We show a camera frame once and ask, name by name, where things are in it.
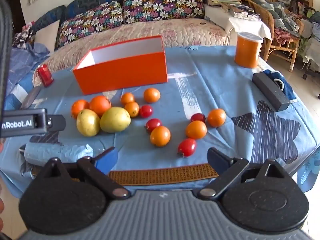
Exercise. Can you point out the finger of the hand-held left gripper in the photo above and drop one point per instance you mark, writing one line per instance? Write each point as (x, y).
(57, 122)

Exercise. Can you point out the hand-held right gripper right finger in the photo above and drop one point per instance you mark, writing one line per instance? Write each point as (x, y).
(217, 158)

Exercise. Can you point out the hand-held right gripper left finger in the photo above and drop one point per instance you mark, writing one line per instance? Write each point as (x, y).
(106, 158)

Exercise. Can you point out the large orange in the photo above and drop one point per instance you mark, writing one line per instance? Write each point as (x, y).
(100, 105)
(79, 108)

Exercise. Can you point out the yellow potato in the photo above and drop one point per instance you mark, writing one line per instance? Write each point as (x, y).
(88, 123)

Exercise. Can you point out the red tomato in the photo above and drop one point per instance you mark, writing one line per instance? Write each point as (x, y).
(146, 111)
(198, 117)
(187, 147)
(153, 124)

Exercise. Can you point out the medium orange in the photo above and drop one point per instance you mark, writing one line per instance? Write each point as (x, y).
(196, 129)
(151, 95)
(216, 117)
(160, 136)

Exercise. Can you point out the yellow-green apple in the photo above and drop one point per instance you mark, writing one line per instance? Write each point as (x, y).
(115, 120)

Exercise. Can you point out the small orange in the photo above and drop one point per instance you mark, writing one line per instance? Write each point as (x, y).
(132, 109)
(127, 98)

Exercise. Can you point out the orange cardboard box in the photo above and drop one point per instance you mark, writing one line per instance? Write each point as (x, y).
(120, 72)

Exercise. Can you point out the grey glasses case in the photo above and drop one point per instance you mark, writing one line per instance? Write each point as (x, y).
(31, 97)

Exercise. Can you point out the blue plastic-wrapped bundle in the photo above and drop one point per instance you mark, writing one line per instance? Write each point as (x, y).
(57, 152)

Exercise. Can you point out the red soda can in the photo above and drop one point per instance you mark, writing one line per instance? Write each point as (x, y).
(45, 76)

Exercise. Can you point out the brown woven mat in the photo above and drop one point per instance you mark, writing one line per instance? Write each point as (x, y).
(162, 175)

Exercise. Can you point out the blue striped blanket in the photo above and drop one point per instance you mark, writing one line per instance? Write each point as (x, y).
(22, 65)

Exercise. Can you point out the blue printed tablecloth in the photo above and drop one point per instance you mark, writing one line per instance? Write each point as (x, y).
(200, 92)

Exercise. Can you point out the black rectangular box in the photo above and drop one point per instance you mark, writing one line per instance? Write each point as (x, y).
(271, 92)

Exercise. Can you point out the white pillow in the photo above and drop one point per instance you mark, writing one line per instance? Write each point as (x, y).
(47, 36)

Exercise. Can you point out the dark floral cloth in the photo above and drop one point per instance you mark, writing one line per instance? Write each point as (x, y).
(22, 35)

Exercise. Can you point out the dark blue cloth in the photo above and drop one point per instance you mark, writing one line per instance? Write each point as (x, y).
(288, 88)

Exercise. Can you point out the floral cushion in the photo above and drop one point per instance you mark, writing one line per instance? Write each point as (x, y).
(90, 25)
(162, 5)

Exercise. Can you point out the orange cylindrical container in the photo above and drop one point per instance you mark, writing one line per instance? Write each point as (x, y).
(247, 52)

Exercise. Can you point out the office chair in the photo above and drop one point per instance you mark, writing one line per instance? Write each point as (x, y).
(310, 73)

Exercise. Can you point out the dark blue patterned sofa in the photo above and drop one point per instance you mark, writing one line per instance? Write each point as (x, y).
(92, 0)

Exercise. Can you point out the wicker chair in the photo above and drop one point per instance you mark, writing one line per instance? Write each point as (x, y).
(280, 45)

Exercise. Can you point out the pink quilted sofa cover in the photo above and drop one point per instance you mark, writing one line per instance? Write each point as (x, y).
(150, 30)

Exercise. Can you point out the white cloth-covered side table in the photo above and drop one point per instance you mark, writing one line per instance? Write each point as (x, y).
(245, 25)

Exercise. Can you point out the row of small boxes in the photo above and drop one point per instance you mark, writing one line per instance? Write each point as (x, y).
(243, 13)

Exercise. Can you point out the pile of clothes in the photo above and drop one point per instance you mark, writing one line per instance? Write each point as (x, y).
(280, 15)

